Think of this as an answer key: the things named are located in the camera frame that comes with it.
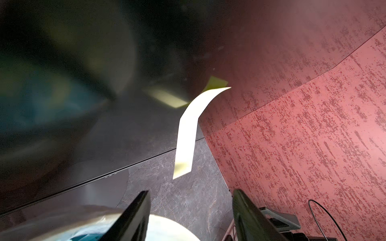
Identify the white waste basket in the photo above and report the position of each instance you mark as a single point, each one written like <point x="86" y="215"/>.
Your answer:
<point x="70" y="223"/>

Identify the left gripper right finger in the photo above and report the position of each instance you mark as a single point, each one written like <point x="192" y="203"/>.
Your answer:
<point x="250" y="223"/>

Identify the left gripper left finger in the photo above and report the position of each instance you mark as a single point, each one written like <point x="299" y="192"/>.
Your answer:
<point x="133" y="223"/>

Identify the black computer monitor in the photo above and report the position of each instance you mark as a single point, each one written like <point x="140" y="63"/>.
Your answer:
<point x="90" y="87"/>

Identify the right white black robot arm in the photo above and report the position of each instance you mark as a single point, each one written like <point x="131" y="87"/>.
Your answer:
<point x="290" y="236"/>

